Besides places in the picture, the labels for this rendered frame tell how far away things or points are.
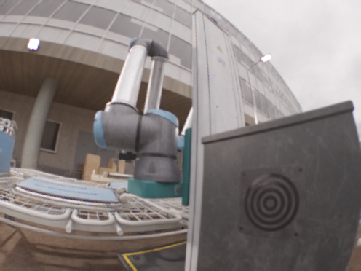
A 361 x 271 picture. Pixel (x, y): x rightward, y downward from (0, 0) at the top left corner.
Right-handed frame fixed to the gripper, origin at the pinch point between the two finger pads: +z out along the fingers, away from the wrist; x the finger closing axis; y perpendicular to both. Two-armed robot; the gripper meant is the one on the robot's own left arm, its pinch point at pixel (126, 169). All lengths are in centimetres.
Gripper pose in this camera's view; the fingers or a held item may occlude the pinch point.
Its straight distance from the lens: 114.1
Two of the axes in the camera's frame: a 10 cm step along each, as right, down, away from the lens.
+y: -4.8, -2.0, 8.6
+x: -8.7, -0.6, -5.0
